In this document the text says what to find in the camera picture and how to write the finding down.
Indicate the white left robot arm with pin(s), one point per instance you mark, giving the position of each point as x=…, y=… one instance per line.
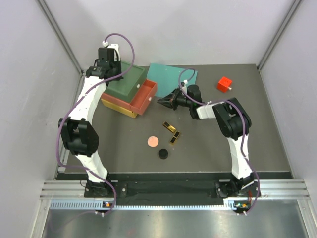
x=77, y=133

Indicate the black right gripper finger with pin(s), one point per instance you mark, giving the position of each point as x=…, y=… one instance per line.
x=167, y=104
x=168, y=98

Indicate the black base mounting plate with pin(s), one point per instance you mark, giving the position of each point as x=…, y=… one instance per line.
x=145, y=189

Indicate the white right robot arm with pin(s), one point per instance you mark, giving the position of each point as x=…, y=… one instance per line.
x=234, y=123

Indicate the red drawer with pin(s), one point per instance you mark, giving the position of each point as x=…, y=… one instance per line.
x=143, y=97

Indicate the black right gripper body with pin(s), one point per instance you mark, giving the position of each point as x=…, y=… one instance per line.
x=181, y=100

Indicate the gold black lipstick upper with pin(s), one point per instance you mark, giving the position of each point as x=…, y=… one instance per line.
x=169, y=127

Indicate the yellow bottom drawer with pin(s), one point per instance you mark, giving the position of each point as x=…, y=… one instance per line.
x=133, y=114

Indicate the pink round compact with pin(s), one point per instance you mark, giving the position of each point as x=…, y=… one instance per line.
x=153, y=141

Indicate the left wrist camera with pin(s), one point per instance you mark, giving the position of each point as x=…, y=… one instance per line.
x=114, y=48

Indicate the aluminium front rail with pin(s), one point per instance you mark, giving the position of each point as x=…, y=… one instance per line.
x=70, y=194

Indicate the teal mat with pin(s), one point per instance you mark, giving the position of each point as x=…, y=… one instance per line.
x=166, y=78

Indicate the gold black lipstick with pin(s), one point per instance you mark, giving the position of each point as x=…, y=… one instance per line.
x=169, y=127
x=175, y=137

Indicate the gold black lipstick lower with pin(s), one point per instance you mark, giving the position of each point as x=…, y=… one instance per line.
x=175, y=137

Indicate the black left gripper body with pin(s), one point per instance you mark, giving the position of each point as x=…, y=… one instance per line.
x=116, y=68

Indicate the green top drawer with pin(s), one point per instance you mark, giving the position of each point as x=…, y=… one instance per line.
x=137, y=76

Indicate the red cube with peg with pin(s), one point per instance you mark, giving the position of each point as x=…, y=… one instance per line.
x=224, y=85

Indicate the three-tier drawer organizer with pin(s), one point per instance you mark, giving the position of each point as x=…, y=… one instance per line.
x=116, y=95

